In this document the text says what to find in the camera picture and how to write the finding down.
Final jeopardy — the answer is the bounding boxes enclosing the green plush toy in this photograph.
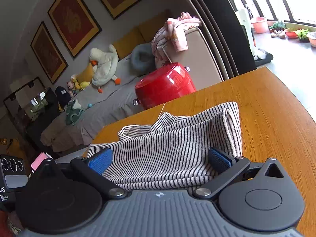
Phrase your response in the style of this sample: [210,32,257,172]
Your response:
[65,99,85,125]

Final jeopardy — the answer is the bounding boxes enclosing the pink doll plush toy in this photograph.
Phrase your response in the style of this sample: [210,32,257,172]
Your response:
[67,81,78,97]

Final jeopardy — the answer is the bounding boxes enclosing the dark curtain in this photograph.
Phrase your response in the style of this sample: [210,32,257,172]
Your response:
[188,0,256,80]

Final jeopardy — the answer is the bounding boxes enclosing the striped beige knit garment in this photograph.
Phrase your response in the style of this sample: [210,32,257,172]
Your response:
[87,102,242,191]

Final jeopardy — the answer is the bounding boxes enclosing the pink metal basin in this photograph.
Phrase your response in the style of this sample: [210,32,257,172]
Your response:
[306,32,316,48]

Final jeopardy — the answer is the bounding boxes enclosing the green plant tray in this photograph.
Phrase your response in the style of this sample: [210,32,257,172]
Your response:
[296,29,309,43]

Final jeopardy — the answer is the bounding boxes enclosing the black shelf unit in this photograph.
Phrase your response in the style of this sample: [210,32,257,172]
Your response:
[3,76,60,153]

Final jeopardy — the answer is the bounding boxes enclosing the white goose plush toy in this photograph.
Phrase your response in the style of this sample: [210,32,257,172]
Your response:
[89,44,120,93]

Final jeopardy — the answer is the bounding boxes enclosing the red round stool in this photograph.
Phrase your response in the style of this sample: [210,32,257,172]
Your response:
[133,63,196,110]

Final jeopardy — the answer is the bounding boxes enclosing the yellow sofa cushion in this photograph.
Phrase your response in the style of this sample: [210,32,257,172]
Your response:
[137,9,171,43]
[113,27,145,59]

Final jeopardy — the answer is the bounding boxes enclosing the black penguin plush toy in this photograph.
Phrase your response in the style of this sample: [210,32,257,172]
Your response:
[55,86,71,109]

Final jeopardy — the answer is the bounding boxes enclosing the red plastic basin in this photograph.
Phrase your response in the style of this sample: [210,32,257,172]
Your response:
[284,27,299,39]

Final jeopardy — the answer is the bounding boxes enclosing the yellow duck plush toy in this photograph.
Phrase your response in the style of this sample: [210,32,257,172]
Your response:
[79,81,90,90]

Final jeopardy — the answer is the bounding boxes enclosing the grey neck pillow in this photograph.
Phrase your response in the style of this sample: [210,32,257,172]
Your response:
[130,43,156,76]

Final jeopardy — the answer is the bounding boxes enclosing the beige sofa with grey cover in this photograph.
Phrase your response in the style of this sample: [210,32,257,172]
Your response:
[40,28,223,152]

